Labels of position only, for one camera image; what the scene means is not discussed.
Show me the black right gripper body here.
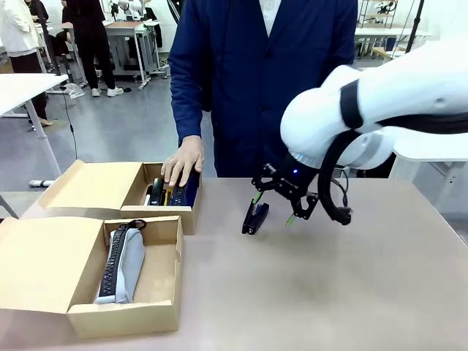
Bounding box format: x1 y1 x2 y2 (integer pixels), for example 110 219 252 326
276 152 320 195

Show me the black stapler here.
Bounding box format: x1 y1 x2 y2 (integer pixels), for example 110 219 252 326
241 202 271 235

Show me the dark blue pencil case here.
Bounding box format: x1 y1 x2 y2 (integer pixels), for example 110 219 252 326
168 171 201 208

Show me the black oblong stationery item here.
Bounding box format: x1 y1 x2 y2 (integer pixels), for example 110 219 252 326
151 177 166 206

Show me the grey pencil case black zipper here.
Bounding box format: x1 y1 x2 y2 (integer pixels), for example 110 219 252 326
93 219 148 305

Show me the brown cardboard box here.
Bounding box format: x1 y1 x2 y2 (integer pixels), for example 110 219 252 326
0 215 185 339
36 159 203 235

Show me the person's right forearm blue sleeve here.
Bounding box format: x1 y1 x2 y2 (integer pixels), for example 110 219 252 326
170 69 205 140

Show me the person's right hand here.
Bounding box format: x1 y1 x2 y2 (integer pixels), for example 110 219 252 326
160 137 205 187

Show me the person in blue jacket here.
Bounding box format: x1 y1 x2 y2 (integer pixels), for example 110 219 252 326
169 0 359 179

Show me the white side table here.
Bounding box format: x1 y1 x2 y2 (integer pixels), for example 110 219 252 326
390 144 468 227

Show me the long white background table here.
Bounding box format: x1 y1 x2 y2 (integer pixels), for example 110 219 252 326
354 27 432 59

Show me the background shelf rack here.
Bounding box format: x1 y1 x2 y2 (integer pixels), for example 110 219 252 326
358 0 395 29

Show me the black vertical pole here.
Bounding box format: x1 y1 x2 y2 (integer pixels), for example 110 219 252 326
409 0 426 47

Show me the background desk brown top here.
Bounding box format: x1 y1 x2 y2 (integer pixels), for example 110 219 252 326
102 20 164 91

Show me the bystander in black clothes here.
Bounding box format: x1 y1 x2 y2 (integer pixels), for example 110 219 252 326
61 0 124 98

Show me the white table with white legs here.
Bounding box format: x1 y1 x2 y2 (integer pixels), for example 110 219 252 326
0 72 70 188

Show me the bystander in white top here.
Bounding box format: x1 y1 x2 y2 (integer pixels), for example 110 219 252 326
0 0 50 127

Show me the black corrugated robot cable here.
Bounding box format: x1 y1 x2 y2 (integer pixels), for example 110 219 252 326
317 111 468 226

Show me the thin black hanging cable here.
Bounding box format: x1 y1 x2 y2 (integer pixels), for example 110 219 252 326
58 86 77 162

